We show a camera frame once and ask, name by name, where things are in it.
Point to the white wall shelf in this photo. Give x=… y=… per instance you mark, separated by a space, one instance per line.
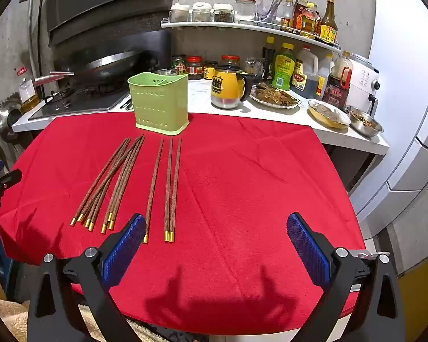
x=235 y=25

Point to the white countertop appliance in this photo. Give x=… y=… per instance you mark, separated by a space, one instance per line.
x=367 y=78

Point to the steel wok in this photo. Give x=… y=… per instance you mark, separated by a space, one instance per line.
x=107 y=66

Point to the yellow-rimmed bowl of food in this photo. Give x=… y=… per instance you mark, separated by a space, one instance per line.
x=328 y=114

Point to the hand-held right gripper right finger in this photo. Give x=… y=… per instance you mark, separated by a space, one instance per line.
x=308 y=251

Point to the white refrigerator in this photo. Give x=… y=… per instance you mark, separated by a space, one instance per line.
x=406 y=96

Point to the green plastic utensil holder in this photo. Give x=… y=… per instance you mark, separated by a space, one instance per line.
x=158 y=103

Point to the blue plastic container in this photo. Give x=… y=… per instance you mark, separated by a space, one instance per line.
x=3 y=263

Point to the beige towel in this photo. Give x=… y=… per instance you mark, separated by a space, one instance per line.
x=7 y=317

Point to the red-lidded glass jar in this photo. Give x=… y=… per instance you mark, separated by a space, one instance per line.
x=245 y=10

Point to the black glass gas stove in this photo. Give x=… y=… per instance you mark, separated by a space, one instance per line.
x=85 y=99

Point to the small steel bowl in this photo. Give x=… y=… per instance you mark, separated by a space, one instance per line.
x=166 y=72

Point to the clear cup with utensils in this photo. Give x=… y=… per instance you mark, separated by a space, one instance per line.
x=268 y=10

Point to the steel pot lid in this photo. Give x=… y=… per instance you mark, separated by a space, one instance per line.
x=9 y=121

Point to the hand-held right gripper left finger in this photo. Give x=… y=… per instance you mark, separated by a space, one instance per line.
x=123 y=253

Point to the black range hood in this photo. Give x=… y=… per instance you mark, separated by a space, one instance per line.
x=103 y=7

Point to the yellow-labelled jar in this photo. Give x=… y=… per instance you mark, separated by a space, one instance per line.
x=209 y=71

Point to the white plastic jug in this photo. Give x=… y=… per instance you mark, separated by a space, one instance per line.
x=324 y=74

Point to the clear glass container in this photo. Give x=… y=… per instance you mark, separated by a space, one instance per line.
x=254 y=67

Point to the green-labelled jar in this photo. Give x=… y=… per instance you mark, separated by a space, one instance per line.
x=179 y=66

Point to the dark jar with red label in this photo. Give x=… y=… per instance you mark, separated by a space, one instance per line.
x=335 y=94

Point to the tall dark sauce bottle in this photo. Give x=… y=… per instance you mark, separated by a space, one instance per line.
x=329 y=25

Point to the plate of cooked fish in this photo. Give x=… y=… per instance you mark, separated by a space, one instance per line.
x=274 y=96

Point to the dark soy sauce bottle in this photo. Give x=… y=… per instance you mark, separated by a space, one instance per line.
x=269 y=58

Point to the dark yellow object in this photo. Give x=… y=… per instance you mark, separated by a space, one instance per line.
x=421 y=302

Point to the plastic cooking oil bottle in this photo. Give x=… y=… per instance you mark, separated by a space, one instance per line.
x=28 y=94

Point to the green bottle with yellow cap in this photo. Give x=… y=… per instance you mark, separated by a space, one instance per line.
x=283 y=67

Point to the red seasoning carton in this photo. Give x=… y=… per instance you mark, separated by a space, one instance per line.
x=299 y=16

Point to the white-lidded spice jar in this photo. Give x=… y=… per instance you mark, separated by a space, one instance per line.
x=202 y=13
x=223 y=14
x=179 y=14

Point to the red tablecloth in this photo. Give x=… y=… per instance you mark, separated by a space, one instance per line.
x=235 y=185

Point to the steel bowl of food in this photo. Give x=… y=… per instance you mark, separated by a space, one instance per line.
x=363 y=121

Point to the yellow-capped oil bottle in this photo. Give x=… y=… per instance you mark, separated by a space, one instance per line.
x=309 y=23

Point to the metal duct pipe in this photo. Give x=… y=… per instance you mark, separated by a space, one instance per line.
x=32 y=39

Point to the bunch of wooden chopsticks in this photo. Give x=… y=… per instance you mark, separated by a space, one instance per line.
x=169 y=228

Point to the red-labelled sauce jar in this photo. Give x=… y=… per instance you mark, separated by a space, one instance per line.
x=194 y=68

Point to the clear seasoning bottle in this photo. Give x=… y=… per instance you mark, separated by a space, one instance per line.
x=287 y=14

